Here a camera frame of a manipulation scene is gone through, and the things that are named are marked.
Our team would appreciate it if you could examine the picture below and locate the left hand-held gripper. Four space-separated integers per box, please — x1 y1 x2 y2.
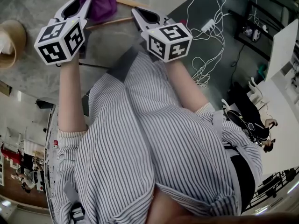
34 0 93 66

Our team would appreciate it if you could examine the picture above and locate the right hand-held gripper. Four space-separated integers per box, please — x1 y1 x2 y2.
130 6 193 63

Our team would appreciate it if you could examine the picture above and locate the purple cloth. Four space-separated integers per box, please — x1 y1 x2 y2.
69 0 118 22

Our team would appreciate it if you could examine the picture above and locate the person's right forearm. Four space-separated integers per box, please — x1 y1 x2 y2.
167 59 210 113

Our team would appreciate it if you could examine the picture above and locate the person's left forearm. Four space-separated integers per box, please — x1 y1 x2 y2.
57 59 89 133

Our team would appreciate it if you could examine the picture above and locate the white shelving unit with supplies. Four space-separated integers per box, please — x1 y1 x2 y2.
45 105 60 219

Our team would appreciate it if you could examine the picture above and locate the round bamboo basket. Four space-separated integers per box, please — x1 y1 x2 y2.
0 19 28 70

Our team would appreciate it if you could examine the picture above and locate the white power strip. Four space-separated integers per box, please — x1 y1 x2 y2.
200 19 215 32

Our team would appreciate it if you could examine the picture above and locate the white crumpled paper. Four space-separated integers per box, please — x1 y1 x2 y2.
0 30 14 55

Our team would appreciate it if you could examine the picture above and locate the person's striped shirt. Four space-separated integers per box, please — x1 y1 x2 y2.
52 51 263 224

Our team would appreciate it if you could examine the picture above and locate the teal object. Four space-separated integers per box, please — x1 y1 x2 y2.
256 64 267 78

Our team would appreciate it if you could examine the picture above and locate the white desk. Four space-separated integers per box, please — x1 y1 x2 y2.
265 19 299 81

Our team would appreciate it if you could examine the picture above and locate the person's black backpack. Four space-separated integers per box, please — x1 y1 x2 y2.
230 152 256 212

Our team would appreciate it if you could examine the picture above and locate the person's bare neck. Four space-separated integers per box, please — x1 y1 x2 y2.
149 185 211 224

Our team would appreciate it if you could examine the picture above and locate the black railing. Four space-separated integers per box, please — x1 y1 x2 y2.
242 168 299 213

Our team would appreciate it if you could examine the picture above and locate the tangled white cable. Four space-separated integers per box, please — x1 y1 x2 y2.
186 0 257 88

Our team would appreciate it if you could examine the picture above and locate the black desk frame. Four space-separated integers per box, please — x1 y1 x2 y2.
228 0 290 60

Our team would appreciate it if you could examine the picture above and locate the grey backpack strap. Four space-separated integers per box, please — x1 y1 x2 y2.
63 182 86 224
214 111 225 137

